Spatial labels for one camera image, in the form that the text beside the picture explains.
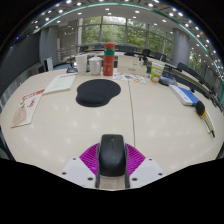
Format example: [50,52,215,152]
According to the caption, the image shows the red thermos bottle green band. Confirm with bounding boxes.
[102,42,116,77]

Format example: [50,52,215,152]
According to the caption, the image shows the white upright appliance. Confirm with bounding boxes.
[44,57,54,72]

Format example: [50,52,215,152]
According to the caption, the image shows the white lidded mug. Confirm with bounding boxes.
[87,55,104,76]

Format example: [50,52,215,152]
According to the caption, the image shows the black microphone yellow band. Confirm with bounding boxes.
[194,100,216,138]

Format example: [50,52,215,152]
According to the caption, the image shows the white cardboard organizer box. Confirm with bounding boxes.
[116,54,148,77]

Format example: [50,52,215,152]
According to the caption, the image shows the green printed paper cup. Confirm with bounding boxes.
[149,61,166,84]

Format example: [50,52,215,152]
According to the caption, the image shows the ceiling lights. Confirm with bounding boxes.
[13,0,224,68]

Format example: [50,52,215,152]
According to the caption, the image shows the black desk microphone unit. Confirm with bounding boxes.
[66,61,78,74]
[159,75,179,87]

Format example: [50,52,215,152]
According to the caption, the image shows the stack of white paper cups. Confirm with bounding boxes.
[75,53,88,76]

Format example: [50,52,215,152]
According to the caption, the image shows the black mouse pad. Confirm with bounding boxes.
[75,78,122,108]

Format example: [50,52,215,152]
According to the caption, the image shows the long curved conference table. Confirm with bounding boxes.
[63,49,221,101]

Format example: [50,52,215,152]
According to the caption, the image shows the black computer mouse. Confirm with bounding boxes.
[97,133,129,178]

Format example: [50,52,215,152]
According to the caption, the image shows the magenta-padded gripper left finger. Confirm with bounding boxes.
[59,143,102,190]

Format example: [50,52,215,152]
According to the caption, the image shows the white booklet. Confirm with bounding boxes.
[201,110,216,134]

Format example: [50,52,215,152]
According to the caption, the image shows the red and white brochure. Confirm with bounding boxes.
[10,88,46,129]

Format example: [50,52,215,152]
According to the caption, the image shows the dark office chairs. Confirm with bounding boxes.
[79,43,218,98]

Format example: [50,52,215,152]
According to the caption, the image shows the colourful sticker sheet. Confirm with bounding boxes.
[112,72,148,85]

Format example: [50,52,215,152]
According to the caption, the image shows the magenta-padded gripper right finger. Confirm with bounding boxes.
[124,143,166,190]

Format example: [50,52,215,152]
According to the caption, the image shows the white printed paper sheet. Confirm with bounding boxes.
[43,73,78,95]

